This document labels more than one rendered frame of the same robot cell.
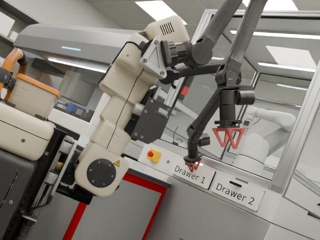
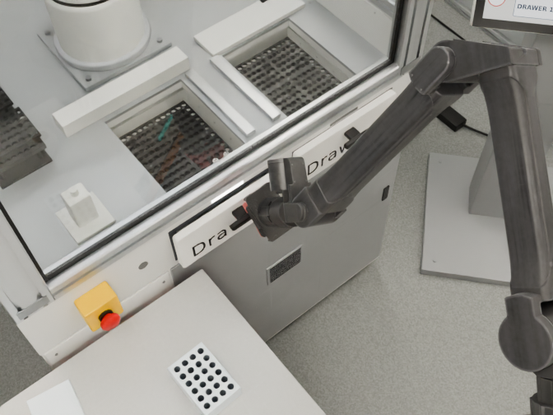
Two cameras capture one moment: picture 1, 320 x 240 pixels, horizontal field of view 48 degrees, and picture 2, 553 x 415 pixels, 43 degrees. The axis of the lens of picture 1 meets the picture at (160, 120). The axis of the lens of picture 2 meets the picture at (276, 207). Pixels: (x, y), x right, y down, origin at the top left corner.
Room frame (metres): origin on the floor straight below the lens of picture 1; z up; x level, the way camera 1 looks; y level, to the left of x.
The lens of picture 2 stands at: (1.95, 0.49, 2.11)
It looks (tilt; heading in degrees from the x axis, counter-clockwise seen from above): 56 degrees down; 279
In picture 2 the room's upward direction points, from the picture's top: 2 degrees counter-clockwise
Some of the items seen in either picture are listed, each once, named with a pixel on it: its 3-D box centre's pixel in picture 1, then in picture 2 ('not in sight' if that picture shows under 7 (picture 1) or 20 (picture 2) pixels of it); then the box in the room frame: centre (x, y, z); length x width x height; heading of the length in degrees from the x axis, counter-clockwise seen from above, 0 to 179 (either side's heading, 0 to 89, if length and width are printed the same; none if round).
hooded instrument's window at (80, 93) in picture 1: (92, 102); not in sight; (3.61, 0.69, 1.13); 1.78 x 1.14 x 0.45; 46
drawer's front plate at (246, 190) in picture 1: (236, 191); (345, 137); (1.95, -0.53, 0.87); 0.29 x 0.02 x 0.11; 46
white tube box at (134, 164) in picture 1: (134, 164); (204, 380); (2.17, 0.03, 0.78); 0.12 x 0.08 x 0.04; 138
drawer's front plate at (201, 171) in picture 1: (191, 172); (234, 215); (2.16, -0.30, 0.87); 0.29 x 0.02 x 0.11; 46
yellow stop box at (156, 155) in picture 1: (153, 155); (99, 307); (2.39, -0.06, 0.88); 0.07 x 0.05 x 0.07; 46
